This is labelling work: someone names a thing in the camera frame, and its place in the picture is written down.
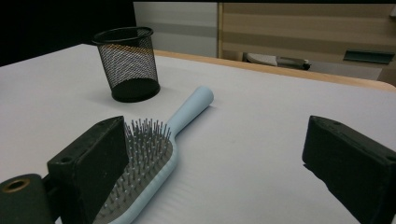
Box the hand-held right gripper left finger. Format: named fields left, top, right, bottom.
left=47, top=116, right=130, bottom=224

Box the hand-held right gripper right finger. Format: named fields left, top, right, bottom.
left=302, top=115, right=396, bottom=224

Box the white chair base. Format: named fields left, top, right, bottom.
left=246, top=52, right=278, bottom=67

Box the wooden desk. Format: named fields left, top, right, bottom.
left=218, top=2, right=396, bottom=87

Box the black curtain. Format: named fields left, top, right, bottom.
left=0, top=0, right=137, bottom=68

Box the white table mat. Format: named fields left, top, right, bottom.
left=0, top=43, right=396, bottom=224

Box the wooden table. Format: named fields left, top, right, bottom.
left=153, top=49, right=396, bottom=92

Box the black chair caster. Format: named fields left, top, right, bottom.
left=276, top=56, right=312, bottom=71

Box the white cabinet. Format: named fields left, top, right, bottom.
left=134, top=2, right=219, bottom=59

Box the light blue hairbrush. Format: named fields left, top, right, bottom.
left=92, top=85, right=215, bottom=224

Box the dark drawer handle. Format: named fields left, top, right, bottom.
left=343, top=49, right=396, bottom=65

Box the black mesh pen holder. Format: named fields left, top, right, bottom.
left=92, top=26, right=162, bottom=104

